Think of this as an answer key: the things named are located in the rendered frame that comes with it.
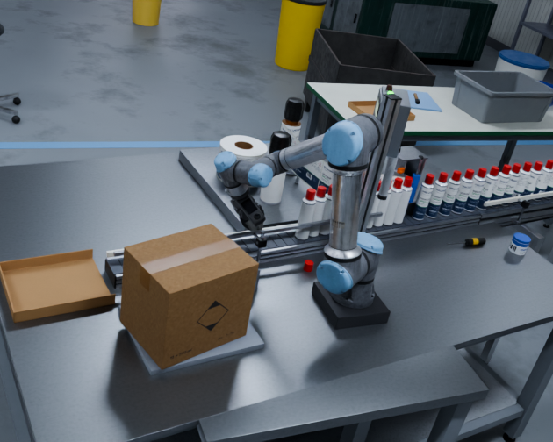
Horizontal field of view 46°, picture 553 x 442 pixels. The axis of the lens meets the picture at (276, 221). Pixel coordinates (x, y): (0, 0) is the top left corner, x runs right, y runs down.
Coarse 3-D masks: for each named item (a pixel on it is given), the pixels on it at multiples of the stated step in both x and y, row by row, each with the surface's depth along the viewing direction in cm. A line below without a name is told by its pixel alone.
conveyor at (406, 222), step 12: (408, 216) 278; (456, 216) 286; (468, 216) 288; (372, 228) 264; (384, 228) 266; (240, 240) 241; (252, 240) 242; (276, 240) 245; (288, 240) 246; (300, 240) 248; (312, 240) 249; (108, 264) 216; (120, 264) 218
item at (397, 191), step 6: (396, 180) 259; (402, 180) 259; (396, 186) 260; (396, 192) 260; (390, 198) 262; (396, 198) 261; (390, 204) 263; (396, 204) 263; (390, 210) 264; (396, 210) 266; (384, 216) 267; (390, 216) 266; (384, 222) 267; (390, 222) 267
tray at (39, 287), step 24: (0, 264) 209; (24, 264) 213; (48, 264) 218; (72, 264) 220; (24, 288) 206; (48, 288) 208; (72, 288) 209; (96, 288) 211; (24, 312) 192; (48, 312) 196
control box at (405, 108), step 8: (384, 88) 229; (392, 88) 230; (400, 96) 224; (408, 96) 225; (376, 104) 231; (400, 104) 217; (408, 104) 218; (400, 112) 218; (408, 112) 217; (400, 120) 219; (400, 128) 220; (392, 136) 222; (400, 136) 222; (392, 144) 223; (400, 144) 224; (392, 152) 225
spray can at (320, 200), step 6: (318, 192) 242; (324, 192) 242; (318, 198) 243; (324, 198) 244; (318, 204) 243; (324, 204) 244; (318, 210) 245; (318, 216) 246; (312, 228) 249; (318, 228) 249; (312, 234) 250; (318, 234) 252
